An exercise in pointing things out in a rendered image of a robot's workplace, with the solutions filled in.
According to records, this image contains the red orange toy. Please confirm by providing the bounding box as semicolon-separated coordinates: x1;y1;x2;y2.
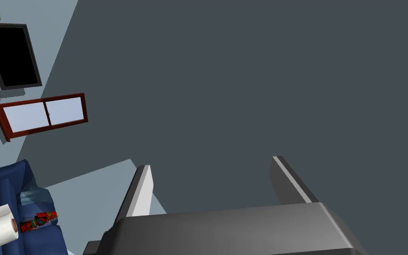
19;211;59;233

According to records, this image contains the black flat television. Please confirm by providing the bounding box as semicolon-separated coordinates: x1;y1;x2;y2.
0;22;43;91

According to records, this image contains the blue sofa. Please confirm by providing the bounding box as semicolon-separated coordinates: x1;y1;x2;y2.
0;159;69;255

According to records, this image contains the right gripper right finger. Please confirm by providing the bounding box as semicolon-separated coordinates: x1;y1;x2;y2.
269;155;320;206

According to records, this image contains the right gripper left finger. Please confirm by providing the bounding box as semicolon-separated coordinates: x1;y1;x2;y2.
114;164;154;224

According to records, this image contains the red framed window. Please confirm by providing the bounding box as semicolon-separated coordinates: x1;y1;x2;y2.
0;93;89;143

